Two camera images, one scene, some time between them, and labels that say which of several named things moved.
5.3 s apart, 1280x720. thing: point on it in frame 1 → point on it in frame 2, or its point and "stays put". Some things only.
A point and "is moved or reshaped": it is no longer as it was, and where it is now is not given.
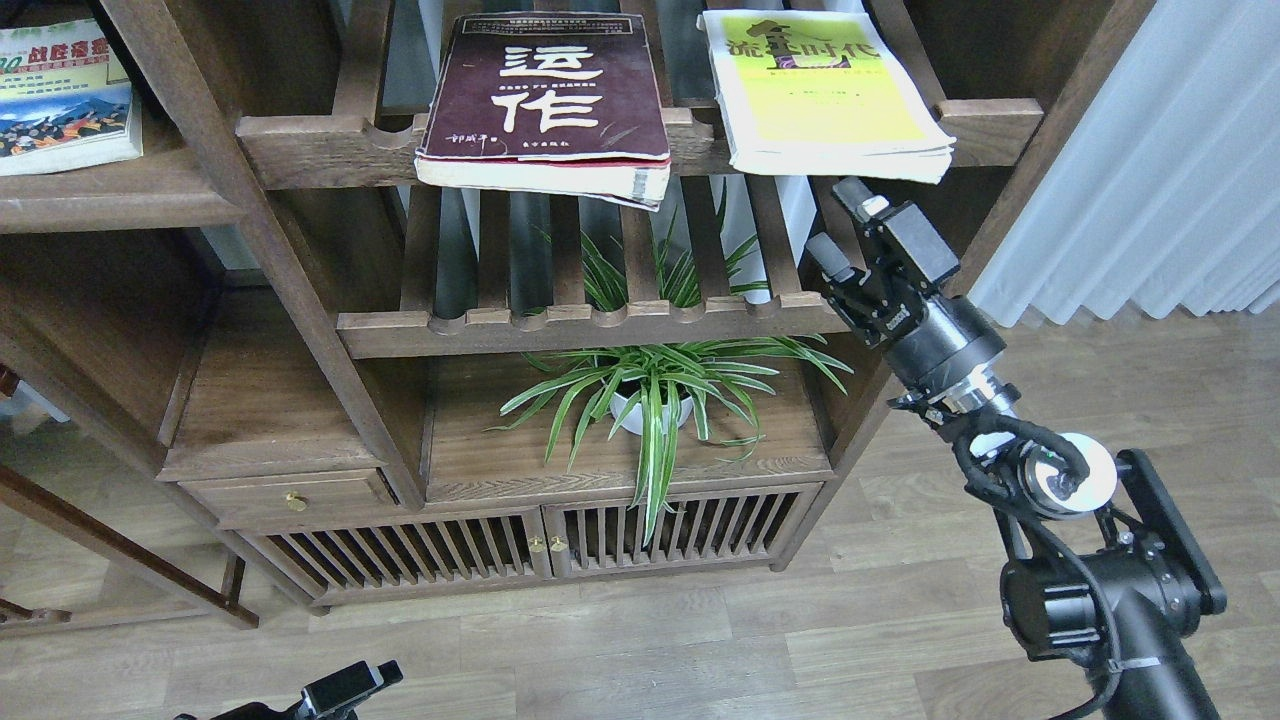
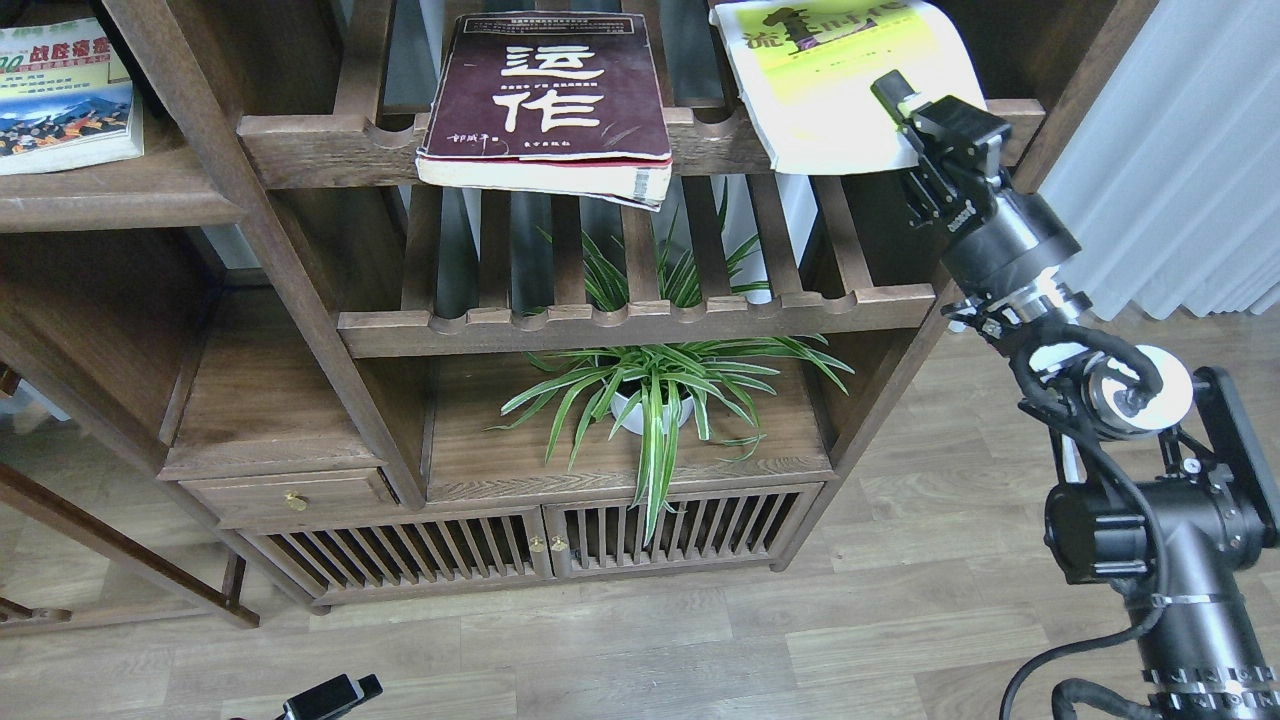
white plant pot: x=633 y=418 stays put
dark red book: x=557 y=103 stays put
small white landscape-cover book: x=66 y=102 stays put
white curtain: x=1167 y=185 stays put
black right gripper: x=941 y=340 → x=997 y=240
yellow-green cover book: x=822 y=93 is moved or reshaped
